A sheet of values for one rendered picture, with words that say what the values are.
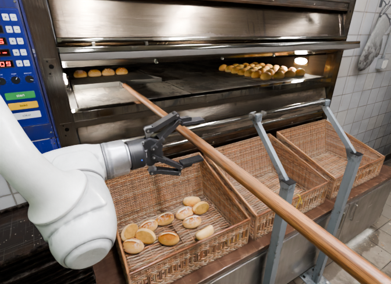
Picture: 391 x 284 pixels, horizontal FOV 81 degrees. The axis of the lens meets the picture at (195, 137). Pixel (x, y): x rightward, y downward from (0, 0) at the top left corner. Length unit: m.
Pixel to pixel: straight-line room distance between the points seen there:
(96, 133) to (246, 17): 0.98
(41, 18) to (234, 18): 0.86
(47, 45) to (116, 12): 0.29
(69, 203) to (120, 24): 0.82
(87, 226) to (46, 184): 0.09
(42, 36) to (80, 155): 0.62
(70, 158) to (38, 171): 0.15
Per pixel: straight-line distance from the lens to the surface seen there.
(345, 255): 0.42
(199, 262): 1.09
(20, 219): 1.08
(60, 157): 0.56
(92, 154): 0.56
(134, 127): 1.19
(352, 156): 1.37
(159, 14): 1.16
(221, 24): 1.30
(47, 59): 1.07
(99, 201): 0.43
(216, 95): 1.33
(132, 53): 0.95
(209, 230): 1.16
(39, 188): 0.41
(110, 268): 1.17
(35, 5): 1.07
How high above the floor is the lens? 1.48
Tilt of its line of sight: 24 degrees down
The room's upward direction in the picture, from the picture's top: straight up
